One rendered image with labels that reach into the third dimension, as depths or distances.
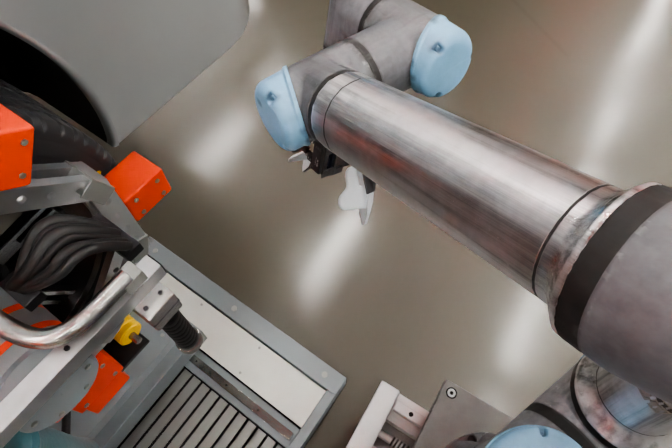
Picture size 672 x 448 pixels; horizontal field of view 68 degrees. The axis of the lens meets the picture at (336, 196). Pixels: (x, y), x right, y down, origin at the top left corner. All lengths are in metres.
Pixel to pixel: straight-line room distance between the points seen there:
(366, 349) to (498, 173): 1.40
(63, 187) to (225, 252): 1.08
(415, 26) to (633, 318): 0.36
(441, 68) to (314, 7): 2.18
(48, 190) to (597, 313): 0.72
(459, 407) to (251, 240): 1.18
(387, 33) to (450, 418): 0.56
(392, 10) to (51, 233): 0.51
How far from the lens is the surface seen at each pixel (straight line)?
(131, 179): 0.95
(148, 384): 1.59
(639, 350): 0.26
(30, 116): 0.88
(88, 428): 1.54
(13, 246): 1.00
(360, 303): 1.72
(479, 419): 0.84
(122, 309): 0.74
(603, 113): 2.44
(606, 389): 0.60
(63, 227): 0.74
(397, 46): 0.51
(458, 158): 0.32
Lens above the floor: 1.62
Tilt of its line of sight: 58 degrees down
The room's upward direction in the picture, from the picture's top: straight up
